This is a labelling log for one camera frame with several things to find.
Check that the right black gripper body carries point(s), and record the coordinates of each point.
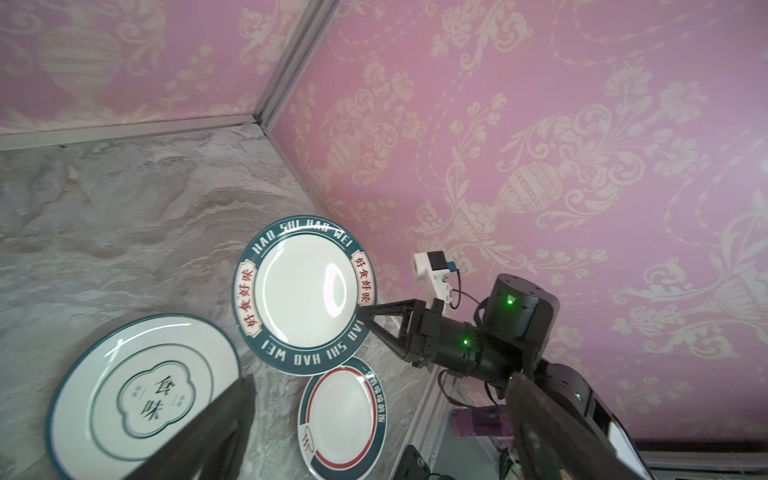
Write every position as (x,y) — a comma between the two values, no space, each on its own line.
(458,347)

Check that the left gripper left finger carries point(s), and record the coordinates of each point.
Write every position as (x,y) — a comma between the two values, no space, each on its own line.
(210,446)

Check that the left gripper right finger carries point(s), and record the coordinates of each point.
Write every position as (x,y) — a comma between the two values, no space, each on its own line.
(551,444)

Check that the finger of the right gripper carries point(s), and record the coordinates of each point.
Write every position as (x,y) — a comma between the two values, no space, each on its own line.
(398,326)

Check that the white plate green lettered rim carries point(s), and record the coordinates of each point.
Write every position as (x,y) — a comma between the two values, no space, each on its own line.
(297,291)

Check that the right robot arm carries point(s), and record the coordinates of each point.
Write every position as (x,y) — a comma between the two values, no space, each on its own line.
(522,314)

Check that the purple plastic bottle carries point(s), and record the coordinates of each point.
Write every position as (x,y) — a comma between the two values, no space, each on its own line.
(489,421)

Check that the white plate with clover emblem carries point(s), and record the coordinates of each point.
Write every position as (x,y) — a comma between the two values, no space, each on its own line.
(133,390)

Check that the white plate red-green rim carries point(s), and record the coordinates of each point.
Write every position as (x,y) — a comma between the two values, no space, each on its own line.
(342,422)

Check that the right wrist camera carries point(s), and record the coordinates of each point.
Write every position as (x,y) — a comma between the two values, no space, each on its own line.
(434,269)

